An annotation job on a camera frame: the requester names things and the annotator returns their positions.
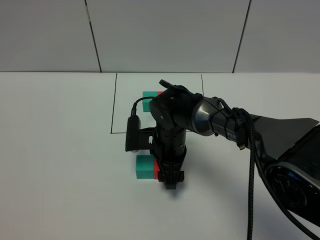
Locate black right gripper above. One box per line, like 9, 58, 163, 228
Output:
138, 79, 200, 190

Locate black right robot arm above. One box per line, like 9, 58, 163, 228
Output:
125, 80, 320, 225

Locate template green cube block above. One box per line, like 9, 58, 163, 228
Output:
142, 91, 158, 113

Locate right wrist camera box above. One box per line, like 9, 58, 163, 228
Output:
125, 115, 141, 152

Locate black right camera cable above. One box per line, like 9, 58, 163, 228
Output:
131, 97, 320, 240

